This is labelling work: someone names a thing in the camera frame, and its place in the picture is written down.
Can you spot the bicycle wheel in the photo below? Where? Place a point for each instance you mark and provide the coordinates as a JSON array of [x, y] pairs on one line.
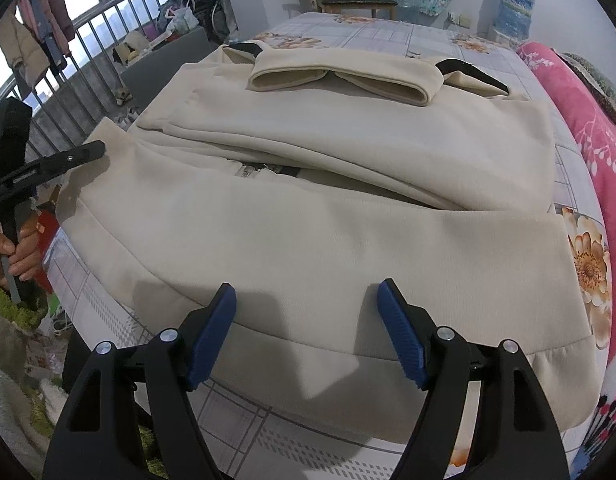
[[222, 22]]

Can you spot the pink floral blanket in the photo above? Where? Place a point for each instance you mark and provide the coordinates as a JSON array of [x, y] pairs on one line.
[[603, 150]]

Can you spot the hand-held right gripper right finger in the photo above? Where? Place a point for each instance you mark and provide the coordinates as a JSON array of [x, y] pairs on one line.
[[403, 340]]

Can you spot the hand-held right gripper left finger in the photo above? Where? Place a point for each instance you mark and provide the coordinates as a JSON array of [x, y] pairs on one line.
[[212, 340]]

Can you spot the person's left hand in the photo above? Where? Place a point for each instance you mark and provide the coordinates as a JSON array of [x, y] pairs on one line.
[[27, 255]]

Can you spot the cream jacket with black stripes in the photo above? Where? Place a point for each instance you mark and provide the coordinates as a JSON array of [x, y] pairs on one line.
[[313, 220]]

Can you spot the metal balcony railing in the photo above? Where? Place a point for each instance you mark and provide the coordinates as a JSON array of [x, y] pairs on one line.
[[87, 35]]

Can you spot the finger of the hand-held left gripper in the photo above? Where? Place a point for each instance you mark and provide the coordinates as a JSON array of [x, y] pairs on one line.
[[70, 159]]

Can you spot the pair of shoes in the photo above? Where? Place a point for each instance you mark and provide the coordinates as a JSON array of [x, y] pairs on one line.
[[121, 97]]

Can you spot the white plastic bag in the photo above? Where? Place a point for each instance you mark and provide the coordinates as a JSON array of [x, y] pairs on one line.
[[182, 20]]

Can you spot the beige hanging coat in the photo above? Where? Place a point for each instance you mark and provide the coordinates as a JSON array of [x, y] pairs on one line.
[[22, 47]]

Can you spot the bed with floral sheet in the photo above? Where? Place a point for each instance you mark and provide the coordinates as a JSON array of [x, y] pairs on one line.
[[388, 30]]

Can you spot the wall socket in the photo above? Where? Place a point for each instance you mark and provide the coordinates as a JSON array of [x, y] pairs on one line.
[[460, 19]]

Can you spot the green fuzzy rug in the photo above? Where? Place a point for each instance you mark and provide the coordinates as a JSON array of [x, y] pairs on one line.
[[17, 310]]

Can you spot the red bag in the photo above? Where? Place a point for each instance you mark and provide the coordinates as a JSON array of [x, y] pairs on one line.
[[47, 240]]

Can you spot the grey knitted blanket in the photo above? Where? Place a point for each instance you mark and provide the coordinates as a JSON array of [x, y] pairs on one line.
[[595, 80]]

